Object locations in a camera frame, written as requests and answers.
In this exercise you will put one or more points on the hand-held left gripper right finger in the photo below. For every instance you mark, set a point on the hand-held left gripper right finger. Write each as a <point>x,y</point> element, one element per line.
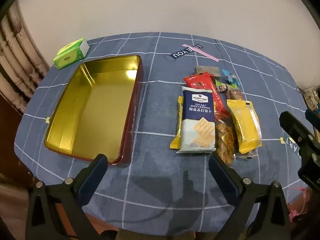
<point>217,167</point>

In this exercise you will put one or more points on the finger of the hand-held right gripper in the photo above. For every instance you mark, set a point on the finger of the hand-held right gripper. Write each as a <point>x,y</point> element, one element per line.
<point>295,127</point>
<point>312,115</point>

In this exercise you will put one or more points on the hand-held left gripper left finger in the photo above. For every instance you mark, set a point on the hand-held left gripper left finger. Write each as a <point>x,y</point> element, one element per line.
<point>98,167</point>

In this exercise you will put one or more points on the clear peanut packet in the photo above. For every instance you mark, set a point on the clear peanut packet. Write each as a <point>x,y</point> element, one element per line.
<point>225,140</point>

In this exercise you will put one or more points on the yellow snack packet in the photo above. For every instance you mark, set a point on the yellow snack packet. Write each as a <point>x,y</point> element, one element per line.
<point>243,125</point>
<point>175,143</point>

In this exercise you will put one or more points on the blue cracker packet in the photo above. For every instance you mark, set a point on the blue cracker packet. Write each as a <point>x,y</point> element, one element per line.
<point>197,110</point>

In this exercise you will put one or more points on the gold metal tin box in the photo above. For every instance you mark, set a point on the gold metal tin box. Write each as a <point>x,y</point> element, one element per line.
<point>100,105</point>

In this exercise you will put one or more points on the green colourful candy packet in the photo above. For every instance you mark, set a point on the green colourful candy packet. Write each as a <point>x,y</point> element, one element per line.
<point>221,86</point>

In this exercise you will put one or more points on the red snack packet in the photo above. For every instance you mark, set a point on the red snack packet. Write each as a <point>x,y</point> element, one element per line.
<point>200,82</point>

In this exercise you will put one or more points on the grey speckled snack packet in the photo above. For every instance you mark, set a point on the grey speckled snack packet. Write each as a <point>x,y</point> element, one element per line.
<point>206,70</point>

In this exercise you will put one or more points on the patterned storage box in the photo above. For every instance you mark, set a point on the patterned storage box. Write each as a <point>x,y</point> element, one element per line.
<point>311,97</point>

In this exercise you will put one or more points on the clear snack packet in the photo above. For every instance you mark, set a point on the clear snack packet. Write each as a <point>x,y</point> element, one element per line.
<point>247,154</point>

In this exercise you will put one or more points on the pink ribbon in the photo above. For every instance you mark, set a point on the pink ribbon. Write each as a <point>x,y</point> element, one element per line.
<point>300,202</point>

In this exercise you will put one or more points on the brown snack packet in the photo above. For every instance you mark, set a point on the brown snack packet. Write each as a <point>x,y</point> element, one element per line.
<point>235,95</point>

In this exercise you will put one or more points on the blue grey wrapped candy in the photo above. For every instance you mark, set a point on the blue grey wrapped candy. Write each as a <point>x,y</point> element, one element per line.
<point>232,80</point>

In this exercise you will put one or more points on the blue checked tablecloth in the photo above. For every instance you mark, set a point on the blue checked tablecloth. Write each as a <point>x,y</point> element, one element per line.
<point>155,105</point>

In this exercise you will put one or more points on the dark brown wooden board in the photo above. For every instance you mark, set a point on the dark brown wooden board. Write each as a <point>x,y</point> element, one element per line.
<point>12,142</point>

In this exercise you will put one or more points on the patterned beige cloth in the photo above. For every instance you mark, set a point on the patterned beige cloth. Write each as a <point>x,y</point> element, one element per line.
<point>12,202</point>

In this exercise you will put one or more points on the green tissue pack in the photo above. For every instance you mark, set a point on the green tissue pack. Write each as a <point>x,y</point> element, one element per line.
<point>70,53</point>

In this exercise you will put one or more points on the beige patterned curtain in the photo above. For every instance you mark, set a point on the beige patterned curtain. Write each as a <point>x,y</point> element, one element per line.
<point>20,62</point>

